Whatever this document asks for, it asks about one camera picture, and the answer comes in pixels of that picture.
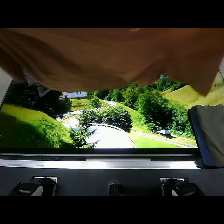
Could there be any orange T-shirt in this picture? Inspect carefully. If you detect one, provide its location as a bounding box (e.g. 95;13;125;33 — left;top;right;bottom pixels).
0;28;224;97

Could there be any blue garment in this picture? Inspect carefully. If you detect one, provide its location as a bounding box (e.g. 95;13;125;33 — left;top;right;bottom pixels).
187;106;217;168

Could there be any grey garment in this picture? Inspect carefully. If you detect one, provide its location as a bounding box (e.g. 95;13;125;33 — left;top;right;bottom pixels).
194;104;224;168

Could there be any silver frame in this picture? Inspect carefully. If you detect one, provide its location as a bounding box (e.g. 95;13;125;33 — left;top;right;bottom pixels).
0;152;224;197

